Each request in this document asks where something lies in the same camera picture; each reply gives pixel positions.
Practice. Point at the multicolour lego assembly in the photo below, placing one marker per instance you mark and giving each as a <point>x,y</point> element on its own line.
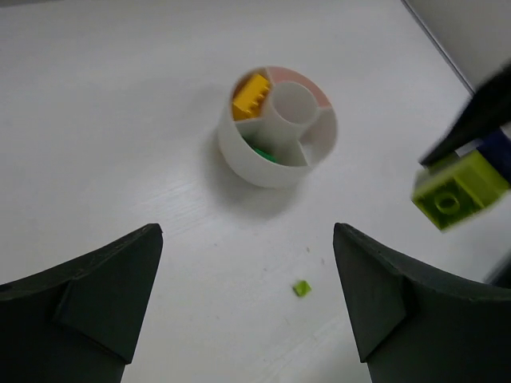
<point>465,183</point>

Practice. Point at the yellow sloped lego brick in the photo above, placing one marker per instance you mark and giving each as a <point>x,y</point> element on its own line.
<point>247,103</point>

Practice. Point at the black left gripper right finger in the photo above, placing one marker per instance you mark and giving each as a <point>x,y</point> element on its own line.
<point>416,323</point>

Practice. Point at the dark green lego brick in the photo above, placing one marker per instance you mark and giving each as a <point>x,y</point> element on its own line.
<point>265,155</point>

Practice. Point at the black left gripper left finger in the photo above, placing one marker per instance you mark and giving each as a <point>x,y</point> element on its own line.
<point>80,321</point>

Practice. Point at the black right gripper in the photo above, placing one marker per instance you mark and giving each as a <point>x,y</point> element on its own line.
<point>486,111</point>

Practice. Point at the small lime green lego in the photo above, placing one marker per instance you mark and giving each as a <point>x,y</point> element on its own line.
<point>301,288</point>

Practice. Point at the white round divided container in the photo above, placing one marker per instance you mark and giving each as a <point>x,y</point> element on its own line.
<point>297,125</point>

